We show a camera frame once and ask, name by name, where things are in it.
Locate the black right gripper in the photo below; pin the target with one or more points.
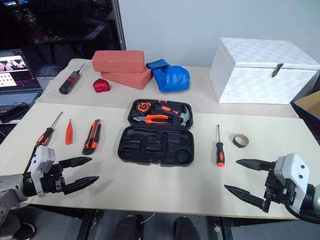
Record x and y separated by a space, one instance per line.
277 190

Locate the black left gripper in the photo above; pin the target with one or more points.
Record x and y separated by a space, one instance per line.
52 181

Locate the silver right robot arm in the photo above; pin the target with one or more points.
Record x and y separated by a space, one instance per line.
313 197

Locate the black tool case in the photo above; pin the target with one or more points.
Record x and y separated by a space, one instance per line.
155 147

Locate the orange black utility knife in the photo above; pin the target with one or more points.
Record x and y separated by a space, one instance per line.
92 138

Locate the orange voltage tester pen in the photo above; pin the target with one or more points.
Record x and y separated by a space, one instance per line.
69 133

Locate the dark tape roll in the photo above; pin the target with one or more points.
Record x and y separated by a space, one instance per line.
236 142

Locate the black table leg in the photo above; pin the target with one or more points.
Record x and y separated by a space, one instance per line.
226 228
86 225

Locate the dark rounded shoe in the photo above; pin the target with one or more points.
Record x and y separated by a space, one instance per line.
186 230
128 228

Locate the black white sneaker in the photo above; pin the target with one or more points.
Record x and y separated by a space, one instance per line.
25 231

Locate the black smartphone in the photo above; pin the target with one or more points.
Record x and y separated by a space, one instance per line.
13 113

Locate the red heart-shaped box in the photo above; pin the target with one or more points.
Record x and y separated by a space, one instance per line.
101 85

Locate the black red electric screwdriver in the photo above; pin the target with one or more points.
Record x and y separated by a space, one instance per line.
70 81

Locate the blue cardboard box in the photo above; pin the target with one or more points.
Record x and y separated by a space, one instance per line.
308 107

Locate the orange black tape measure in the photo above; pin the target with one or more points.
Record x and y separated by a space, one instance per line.
143 106

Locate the white woven storage box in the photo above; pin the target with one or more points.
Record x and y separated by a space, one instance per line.
260 82

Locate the salmon pink brick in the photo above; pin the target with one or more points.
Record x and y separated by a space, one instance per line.
130 78
117 61

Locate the metal box latch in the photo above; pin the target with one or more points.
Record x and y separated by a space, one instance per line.
277 70

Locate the open laptop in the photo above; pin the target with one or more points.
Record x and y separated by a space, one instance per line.
15 77

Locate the blue boxing glove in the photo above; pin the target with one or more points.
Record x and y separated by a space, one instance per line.
172 77

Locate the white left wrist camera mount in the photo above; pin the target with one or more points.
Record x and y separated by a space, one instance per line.
41 160

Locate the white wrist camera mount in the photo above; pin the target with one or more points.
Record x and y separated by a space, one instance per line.
41 160
291 170

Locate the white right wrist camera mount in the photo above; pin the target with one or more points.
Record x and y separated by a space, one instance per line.
291 170

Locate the grey metal post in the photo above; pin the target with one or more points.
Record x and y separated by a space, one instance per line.
119 25

